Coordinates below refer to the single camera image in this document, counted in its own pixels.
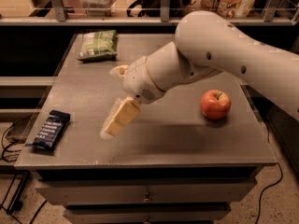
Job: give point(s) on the upper drawer front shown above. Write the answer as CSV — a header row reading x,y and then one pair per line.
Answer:
x,y
145,191

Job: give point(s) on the grey metal shelf rail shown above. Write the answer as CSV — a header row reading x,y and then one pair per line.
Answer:
x,y
72,13

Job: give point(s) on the grey drawer cabinet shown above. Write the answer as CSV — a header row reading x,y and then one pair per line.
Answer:
x,y
170,139

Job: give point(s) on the red apple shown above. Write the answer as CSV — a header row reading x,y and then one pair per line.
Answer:
x,y
215,104

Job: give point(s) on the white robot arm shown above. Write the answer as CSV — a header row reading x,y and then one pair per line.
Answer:
x,y
205,45

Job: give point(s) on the black bag background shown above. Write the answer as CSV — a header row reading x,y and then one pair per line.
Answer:
x,y
152,8

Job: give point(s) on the dark blue rxbar wrapper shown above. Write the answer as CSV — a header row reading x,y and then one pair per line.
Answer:
x,y
51,131

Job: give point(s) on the green jalapeno chip bag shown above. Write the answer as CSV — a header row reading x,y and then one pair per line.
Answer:
x,y
98,46

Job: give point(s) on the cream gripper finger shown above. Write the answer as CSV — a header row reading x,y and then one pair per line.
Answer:
x,y
121,113
119,71

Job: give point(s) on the drawer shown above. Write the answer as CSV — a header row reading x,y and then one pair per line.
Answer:
x,y
145,191
147,214

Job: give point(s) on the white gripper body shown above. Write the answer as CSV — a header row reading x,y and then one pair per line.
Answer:
x,y
139,80

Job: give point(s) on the lower drawer front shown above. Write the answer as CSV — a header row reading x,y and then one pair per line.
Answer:
x,y
147,214

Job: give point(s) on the clear plastic container background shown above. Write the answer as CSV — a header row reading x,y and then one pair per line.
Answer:
x,y
98,8

